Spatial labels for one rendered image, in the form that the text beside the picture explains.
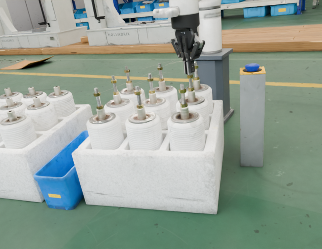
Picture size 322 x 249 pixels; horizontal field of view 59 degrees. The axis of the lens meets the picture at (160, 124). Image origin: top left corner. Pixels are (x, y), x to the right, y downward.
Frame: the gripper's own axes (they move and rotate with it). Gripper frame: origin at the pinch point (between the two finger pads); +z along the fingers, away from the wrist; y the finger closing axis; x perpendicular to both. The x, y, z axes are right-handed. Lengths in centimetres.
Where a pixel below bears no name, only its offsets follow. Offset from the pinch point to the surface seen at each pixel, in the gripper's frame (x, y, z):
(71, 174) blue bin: 37.0, 10.3, 24.2
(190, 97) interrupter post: 0.9, -0.6, 8.5
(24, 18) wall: -62, 752, -4
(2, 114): 49, 44, 11
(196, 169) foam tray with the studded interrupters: 11.9, -16.0, 20.8
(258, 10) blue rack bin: -361, 287, 26
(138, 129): 20.0, -3.3, 11.1
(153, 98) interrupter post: 8.7, 7.3, 8.6
